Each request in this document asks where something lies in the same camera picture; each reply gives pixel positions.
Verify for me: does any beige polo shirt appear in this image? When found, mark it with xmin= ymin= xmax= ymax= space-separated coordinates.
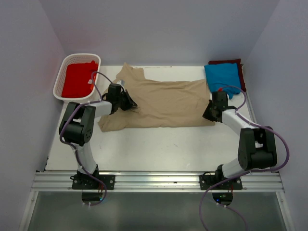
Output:
xmin=98 ymin=63 xmax=215 ymax=132

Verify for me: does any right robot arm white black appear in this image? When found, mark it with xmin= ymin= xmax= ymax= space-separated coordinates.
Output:
xmin=200 ymin=91 xmax=277 ymax=189

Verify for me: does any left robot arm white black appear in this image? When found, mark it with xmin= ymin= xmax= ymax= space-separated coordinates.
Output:
xmin=59 ymin=83 xmax=138 ymax=191

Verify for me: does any folded blue t shirt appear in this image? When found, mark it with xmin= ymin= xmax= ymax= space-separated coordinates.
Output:
xmin=204 ymin=63 xmax=241 ymax=99

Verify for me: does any red t shirt in basket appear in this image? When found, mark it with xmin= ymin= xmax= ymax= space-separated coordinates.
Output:
xmin=61 ymin=60 xmax=98 ymax=98

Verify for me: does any folded dark red t shirt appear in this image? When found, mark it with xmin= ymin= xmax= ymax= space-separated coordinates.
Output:
xmin=208 ymin=59 xmax=246 ymax=92

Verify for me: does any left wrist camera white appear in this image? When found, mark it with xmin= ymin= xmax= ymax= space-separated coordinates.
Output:
xmin=117 ymin=79 xmax=125 ymax=86

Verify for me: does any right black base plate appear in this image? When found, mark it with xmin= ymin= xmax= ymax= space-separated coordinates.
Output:
xmin=199 ymin=172 xmax=243 ymax=190

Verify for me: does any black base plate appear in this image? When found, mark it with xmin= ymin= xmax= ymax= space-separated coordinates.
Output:
xmin=199 ymin=172 xmax=243 ymax=190
xmin=70 ymin=174 xmax=116 ymax=190

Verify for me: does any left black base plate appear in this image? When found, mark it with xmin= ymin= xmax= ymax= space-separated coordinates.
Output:
xmin=70 ymin=174 xmax=116 ymax=190

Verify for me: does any aluminium mounting rail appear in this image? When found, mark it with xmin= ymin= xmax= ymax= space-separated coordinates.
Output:
xmin=31 ymin=171 xmax=284 ymax=193

